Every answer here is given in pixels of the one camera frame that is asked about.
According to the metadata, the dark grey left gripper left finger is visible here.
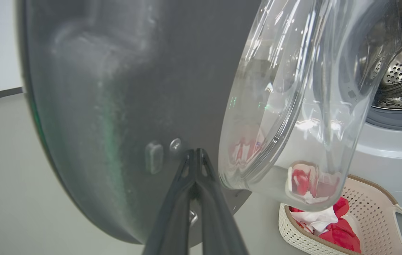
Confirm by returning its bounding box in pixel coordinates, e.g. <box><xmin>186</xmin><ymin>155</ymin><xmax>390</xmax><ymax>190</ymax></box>
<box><xmin>142</xmin><ymin>149</ymin><xmax>198</xmax><ymax>255</ymax></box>

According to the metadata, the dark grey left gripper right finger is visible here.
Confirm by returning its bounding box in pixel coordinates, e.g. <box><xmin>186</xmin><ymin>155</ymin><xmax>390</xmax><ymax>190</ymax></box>
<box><xmin>196</xmin><ymin>148</ymin><xmax>249</xmax><ymax>255</ymax></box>

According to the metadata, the plain red garment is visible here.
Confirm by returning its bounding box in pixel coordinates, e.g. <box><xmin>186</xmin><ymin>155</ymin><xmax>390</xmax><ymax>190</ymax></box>
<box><xmin>289</xmin><ymin>197</ymin><xmax>361</xmax><ymax>253</ymax></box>

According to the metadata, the dark round washing machine door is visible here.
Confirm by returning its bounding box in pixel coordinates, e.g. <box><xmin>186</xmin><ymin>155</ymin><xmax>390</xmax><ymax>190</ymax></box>
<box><xmin>17</xmin><ymin>0</ymin><xmax>402</xmax><ymax>247</ymax></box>

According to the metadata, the cream perforated laundry basket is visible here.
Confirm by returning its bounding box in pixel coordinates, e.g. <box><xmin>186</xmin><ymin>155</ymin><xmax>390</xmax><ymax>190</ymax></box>
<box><xmin>278</xmin><ymin>174</ymin><xmax>402</xmax><ymax>255</ymax></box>

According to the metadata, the white front-load washing machine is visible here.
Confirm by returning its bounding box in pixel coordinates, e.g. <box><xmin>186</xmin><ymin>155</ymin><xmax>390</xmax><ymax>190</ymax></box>
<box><xmin>350</xmin><ymin>0</ymin><xmax>402</xmax><ymax>222</ymax></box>

